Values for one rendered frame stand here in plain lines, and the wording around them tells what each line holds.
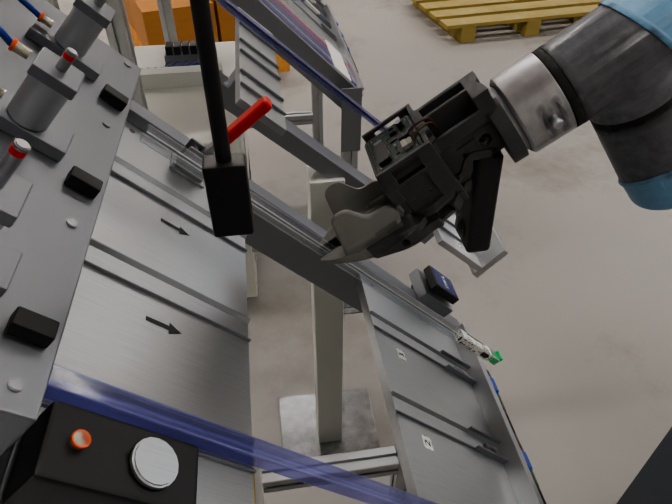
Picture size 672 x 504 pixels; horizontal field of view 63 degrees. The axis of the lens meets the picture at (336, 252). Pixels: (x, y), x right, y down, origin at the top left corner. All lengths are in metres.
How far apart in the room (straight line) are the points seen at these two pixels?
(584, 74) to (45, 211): 0.39
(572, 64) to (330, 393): 1.01
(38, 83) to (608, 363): 1.71
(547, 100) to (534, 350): 1.37
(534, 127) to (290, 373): 1.28
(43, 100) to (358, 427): 1.31
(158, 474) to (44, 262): 0.11
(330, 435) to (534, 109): 1.14
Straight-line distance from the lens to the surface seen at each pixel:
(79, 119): 0.40
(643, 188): 0.57
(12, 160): 0.24
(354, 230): 0.51
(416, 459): 0.55
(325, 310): 1.11
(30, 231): 0.31
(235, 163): 0.28
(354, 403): 1.58
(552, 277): 2.06
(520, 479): 0.69
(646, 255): 2.30
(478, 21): 3.95
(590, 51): 0.49
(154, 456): 0.28
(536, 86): 0.49
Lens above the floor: 1.32
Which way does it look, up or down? 41 degrees down
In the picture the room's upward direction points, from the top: straight up
